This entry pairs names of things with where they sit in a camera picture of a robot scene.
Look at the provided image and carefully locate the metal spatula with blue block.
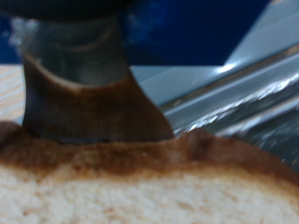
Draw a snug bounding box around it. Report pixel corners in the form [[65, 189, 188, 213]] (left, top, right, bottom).
[[0, 0, 272, 145]]

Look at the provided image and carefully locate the white bread slice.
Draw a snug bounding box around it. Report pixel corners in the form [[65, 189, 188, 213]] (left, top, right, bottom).
[[0, 120, 299, 224]]

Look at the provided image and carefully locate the silver toaster oven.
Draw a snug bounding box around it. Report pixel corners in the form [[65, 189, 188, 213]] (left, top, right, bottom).
[[130, 0, 299, 175]]

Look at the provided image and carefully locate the wire oven rack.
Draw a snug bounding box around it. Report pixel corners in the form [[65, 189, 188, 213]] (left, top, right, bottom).
[[174, 73, 299, 174]]

